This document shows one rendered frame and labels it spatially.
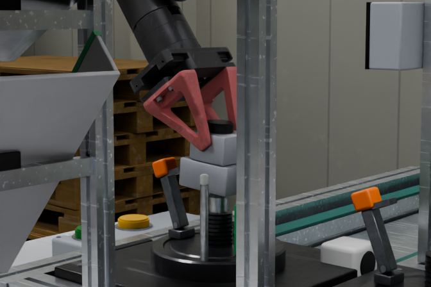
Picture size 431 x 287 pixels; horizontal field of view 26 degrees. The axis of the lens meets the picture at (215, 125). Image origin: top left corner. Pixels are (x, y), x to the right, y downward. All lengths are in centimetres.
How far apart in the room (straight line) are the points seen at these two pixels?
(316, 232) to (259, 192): 62
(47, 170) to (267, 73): 20
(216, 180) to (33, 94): 31
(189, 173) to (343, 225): 42
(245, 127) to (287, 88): 418
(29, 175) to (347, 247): 38
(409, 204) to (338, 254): 52
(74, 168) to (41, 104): 9
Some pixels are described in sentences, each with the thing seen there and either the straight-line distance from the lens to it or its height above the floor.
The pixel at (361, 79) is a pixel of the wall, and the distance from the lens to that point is 456.
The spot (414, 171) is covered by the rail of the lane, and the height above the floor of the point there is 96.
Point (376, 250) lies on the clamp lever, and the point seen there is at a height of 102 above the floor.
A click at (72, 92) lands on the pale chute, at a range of 70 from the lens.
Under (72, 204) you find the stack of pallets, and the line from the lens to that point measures 434.
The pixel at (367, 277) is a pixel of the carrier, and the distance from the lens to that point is 95.
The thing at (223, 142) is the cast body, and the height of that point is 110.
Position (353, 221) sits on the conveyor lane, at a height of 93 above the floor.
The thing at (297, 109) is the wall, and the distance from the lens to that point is 480.
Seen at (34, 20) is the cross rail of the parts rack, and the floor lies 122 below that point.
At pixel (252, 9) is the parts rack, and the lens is 65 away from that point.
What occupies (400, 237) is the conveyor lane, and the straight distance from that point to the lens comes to 133.
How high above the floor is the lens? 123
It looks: 7 degrees down
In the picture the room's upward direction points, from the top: straight up
